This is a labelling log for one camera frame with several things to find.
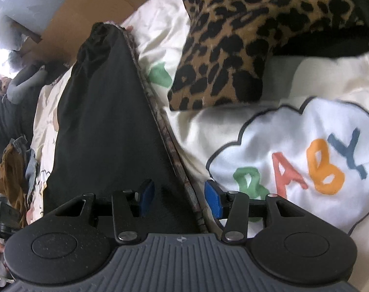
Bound white bear print bedsheet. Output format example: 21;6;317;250
29;0;369;292

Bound brown cloth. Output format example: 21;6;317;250
0;142;31;218

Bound brown cardboard sheet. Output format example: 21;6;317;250
20;0;185;67

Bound leopard print cloth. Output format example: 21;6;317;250
168;0;369;112

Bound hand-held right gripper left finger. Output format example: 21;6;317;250
47;179;155;245

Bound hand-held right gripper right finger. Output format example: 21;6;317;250
204;180;295;244

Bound grey board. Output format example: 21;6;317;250
0;0;84;51

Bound black shorts with patterned trim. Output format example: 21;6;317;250
44;21;210;235

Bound dark grey pillow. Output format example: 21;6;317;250
0;94;36;195

